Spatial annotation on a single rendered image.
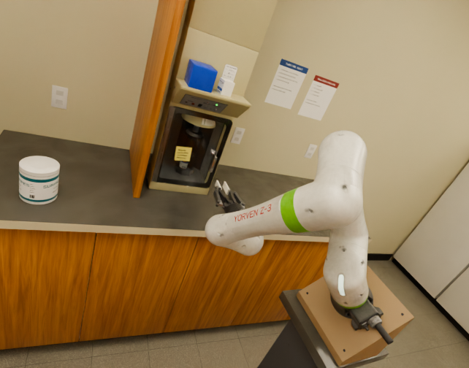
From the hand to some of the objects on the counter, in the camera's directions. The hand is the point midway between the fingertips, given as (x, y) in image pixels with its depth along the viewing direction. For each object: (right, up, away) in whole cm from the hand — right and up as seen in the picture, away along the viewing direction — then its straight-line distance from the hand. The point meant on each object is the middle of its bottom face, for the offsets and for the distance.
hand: (222, 187), depth 134 cm
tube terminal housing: (-28, +4, +32) cm, 43 cm away
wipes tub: (-74, -3, -15) cm, 75 cm away
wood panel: (-48, +8, +25) cm, 55 cm away
